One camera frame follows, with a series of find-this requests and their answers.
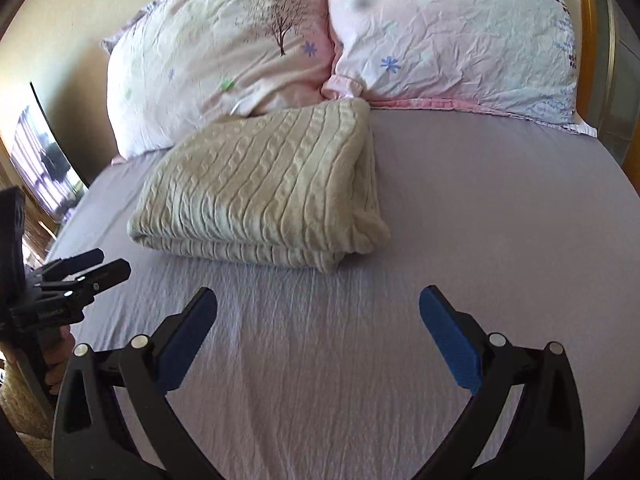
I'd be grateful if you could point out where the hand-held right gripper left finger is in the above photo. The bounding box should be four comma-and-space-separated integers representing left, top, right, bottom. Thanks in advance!
51, 286, 218, 480

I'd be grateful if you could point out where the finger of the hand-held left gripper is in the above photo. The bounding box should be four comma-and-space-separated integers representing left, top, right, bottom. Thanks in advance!
46, 248, 105, 282
64, 259, 132, 311

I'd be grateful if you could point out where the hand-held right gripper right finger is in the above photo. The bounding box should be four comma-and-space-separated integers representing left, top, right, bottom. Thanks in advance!
418, 285, 586, 480

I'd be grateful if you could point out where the person's left hand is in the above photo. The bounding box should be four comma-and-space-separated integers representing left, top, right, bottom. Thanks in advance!
43, 324, 76, 396

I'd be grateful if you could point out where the flat screen television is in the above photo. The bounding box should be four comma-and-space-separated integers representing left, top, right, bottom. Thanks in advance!
9, 82, 90, 222

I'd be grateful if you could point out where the bed with purple sheet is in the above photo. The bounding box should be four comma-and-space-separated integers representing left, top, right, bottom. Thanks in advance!
45, 102, 640, 480

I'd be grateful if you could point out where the beige woven mat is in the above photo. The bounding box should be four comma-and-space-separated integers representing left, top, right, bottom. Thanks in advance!
0, 357, 57, 467

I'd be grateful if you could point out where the pink tree print pillow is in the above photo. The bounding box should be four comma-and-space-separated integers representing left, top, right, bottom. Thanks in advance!
102, 0, 336, 161

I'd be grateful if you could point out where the pink flower print pillow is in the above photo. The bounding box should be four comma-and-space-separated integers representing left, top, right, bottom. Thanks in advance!
320, 0, 599, 139

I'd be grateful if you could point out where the wooden headboard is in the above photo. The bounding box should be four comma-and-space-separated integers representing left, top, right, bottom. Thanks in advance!
571, 0, 602, 128

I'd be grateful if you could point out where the cream cable-knit folded blanket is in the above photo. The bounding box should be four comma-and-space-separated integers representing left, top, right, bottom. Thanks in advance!
127, 97, 391, 272

